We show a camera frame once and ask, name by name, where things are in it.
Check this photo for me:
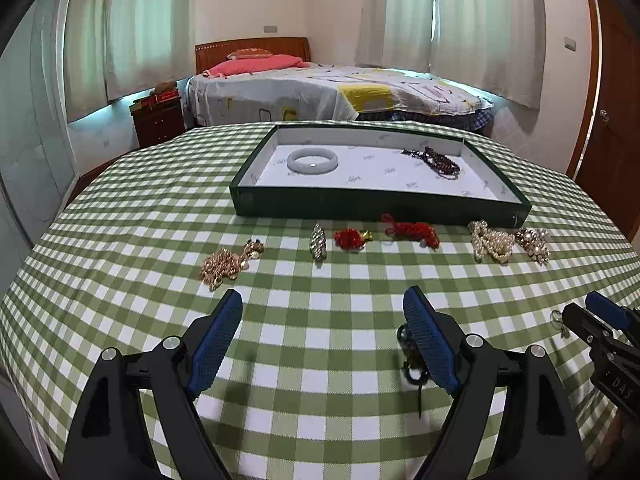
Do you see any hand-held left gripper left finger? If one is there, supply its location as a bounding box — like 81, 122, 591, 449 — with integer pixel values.
62, 288, 244, 480

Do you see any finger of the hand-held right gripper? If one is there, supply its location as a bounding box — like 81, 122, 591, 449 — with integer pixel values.
585, 291, 640, 336
561, 304, 608, 348

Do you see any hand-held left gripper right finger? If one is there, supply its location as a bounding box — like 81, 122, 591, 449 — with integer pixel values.
402, 286, 588, 480

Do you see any black bead bracelet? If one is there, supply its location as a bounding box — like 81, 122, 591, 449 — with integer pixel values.
396, 324, 431, 418

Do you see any gold chain necklace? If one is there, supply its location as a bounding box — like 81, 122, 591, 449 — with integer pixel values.
200, 240, 265, 292

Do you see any gold pearl brooch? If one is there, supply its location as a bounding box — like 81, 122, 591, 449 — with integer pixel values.
515, 227, 552, 264

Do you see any pearl necklace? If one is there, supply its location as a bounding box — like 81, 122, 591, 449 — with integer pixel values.
468, 220, 516, 264

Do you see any red cord bracelet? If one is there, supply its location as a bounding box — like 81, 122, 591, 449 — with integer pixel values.
381, 213, 441, 250

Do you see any red tassel charm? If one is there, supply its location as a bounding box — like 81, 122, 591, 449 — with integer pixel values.
333, 228, 375, 250

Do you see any crystal brooch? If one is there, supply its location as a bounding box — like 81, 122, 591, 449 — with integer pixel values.
310, 223, 328, 261

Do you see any green jewelry tray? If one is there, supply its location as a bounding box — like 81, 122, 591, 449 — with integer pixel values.
229, 125, 532, 229

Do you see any green checked tablecloth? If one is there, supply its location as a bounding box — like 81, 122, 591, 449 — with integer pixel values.
0, 121, 640, 480

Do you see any wooden door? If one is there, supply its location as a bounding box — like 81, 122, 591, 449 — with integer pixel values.
567, 0, 640, 241

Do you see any white jade bangle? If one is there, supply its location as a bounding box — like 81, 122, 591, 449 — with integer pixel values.
286, 149, 339, 172

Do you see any blue plaid bed sheet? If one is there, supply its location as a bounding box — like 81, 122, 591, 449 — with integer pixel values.
360, 107, 496, 136

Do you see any wooden nightstand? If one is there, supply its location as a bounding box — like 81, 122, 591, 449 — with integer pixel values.
131, 95, 186, 148

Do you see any red box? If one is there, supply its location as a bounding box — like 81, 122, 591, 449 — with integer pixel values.
131, 91, 178, 111

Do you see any bed with patterned bedspread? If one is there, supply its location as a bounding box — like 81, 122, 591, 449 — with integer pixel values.
185, 62, 496, 126

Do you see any frosted glass panel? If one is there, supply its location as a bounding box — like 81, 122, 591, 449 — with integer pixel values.
0, 0, 81, 261

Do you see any pink pillow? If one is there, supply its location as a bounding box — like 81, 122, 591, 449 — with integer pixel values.
202, 53, 311, 78

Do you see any wooden headboard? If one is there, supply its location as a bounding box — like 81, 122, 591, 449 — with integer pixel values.
195, 36, 312, 75

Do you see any white sheer curtain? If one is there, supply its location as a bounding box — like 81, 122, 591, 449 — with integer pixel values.
62, 0, 198, 123
430, 0, 561, 111
355, 0, 436, 68

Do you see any dark red bead bracelet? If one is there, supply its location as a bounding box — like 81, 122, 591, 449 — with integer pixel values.
402, 146, 462, 180

